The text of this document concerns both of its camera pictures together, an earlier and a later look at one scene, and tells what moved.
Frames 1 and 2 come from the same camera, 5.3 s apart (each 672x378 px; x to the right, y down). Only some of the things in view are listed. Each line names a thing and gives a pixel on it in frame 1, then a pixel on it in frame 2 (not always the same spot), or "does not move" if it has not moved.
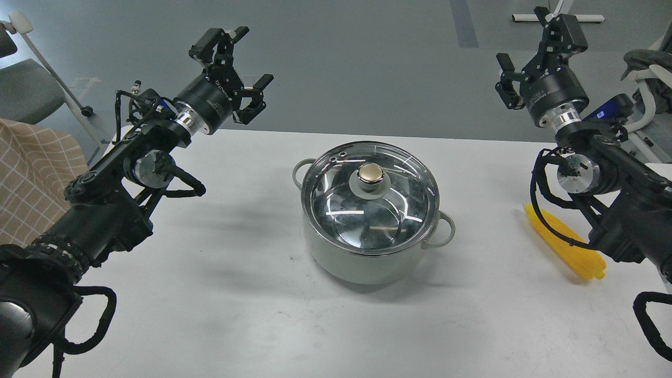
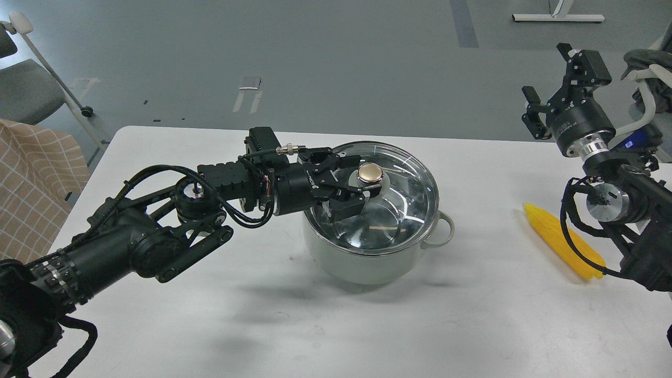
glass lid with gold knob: [369, 198] does not move
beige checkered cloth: [37, 164] does not move
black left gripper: [206, 104] -> [302, 185]
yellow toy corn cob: [584, 259] does not move
